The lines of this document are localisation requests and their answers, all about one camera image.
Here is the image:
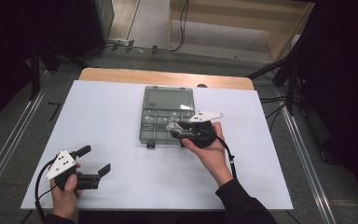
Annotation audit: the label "black stand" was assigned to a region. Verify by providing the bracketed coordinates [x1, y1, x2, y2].
[247, 50, 301, 117]

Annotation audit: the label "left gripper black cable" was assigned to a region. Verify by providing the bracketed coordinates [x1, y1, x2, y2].
[34, 158, 59, 222]

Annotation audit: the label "black hanging cable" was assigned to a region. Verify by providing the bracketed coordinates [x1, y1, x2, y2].
[167, 0, 190, 53]

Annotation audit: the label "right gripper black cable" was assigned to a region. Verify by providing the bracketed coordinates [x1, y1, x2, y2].
[213, 132, 238, 180]

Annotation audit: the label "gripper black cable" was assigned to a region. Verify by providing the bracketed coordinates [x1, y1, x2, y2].
[34, 158, 59, 222]
[213, 132, 238, 180]

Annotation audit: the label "black floor cables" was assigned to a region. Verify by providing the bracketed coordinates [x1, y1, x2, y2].
[259, 95, 290, 133]

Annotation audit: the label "wooden cabinet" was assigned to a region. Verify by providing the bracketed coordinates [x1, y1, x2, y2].
[167, 0, 317, 63]

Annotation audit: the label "grey transparent plastic compartment box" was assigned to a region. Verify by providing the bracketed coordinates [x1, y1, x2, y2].
[138, 85, 197, 149]

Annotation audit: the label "metal floor rail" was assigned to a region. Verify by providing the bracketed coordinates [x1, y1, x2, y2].
[0, 88, 48, 202]
[274, 88, 337, 224]

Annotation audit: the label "person's left hand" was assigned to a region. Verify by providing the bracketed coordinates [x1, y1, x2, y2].
[49, 174, 83, 220]

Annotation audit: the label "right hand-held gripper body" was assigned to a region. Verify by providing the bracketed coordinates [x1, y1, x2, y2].
[185, 110, 225, 148]

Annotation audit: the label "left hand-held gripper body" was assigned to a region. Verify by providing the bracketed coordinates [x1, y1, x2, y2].
[45, 149, 101, 190]

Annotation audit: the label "person's right hand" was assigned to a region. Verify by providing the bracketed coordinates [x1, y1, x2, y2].
[181, 121, 234, 188]

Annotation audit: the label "wooden table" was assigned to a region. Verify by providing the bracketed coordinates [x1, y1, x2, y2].
[78, 67, 255, 91]

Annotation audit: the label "small white round part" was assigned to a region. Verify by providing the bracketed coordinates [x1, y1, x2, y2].
[166, 121, 180, 133]

